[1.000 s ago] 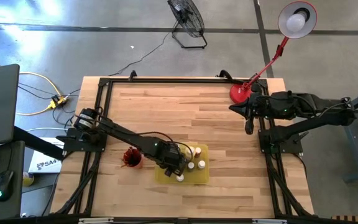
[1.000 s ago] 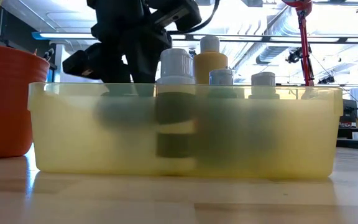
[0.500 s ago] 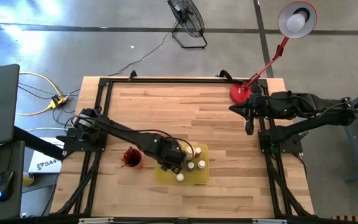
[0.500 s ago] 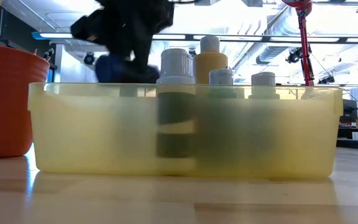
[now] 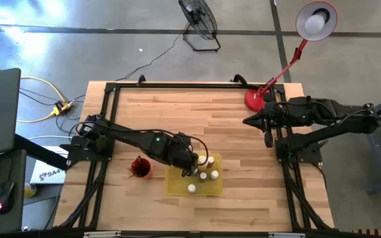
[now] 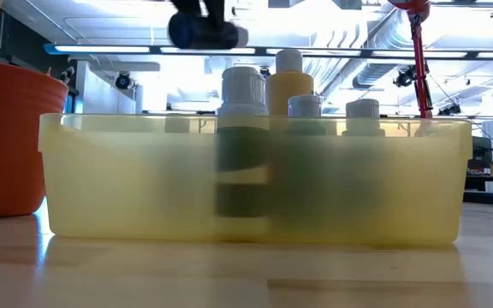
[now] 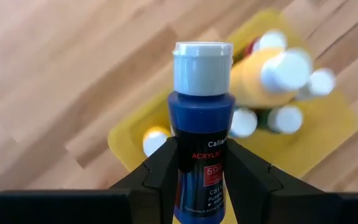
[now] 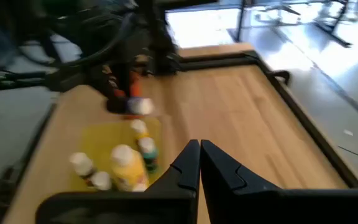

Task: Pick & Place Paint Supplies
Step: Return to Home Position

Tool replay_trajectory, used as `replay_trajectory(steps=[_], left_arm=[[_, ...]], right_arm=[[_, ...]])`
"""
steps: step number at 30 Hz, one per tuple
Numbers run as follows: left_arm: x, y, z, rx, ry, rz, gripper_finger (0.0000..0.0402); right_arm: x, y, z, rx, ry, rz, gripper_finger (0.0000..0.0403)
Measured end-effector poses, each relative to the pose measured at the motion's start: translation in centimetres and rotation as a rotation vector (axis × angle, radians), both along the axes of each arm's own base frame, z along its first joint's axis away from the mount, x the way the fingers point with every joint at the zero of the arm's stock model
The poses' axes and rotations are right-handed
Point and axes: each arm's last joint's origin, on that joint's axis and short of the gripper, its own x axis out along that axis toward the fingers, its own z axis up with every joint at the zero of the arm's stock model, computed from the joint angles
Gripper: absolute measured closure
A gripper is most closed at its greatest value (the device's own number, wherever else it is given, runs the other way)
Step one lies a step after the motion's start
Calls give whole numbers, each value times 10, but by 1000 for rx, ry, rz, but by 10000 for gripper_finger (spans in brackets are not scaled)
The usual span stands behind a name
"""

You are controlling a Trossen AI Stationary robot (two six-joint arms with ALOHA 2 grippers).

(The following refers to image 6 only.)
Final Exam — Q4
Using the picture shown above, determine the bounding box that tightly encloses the long ceiling light strip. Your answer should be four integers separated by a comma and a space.
44, 42, 493, 60

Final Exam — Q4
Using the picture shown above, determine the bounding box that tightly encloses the grey ribbed air duct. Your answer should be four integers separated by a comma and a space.
351, 59, 401, 89

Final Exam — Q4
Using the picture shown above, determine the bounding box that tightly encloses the red desk lamp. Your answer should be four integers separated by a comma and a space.
388, 0, 435, 121

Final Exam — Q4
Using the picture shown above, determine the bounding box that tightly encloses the orange plastic cup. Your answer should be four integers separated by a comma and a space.
0, 59, 70, 218

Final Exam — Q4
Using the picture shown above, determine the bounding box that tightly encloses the dark green paint bottle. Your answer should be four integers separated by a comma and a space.
212, 66, 272, 240

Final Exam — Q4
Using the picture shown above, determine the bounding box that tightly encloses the large yellow paint bottle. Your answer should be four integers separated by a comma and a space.
265, 48, 315, 136

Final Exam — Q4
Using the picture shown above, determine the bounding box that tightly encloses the yellow translucent plastic bin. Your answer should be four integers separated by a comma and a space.
38, 113, 473, 247

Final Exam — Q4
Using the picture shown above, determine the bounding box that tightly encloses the small white paint bottle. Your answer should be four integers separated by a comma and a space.
342, 98, 387, 215

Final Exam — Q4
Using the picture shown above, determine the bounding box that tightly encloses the black monitor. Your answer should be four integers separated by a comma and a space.
471, 135, 493, 170

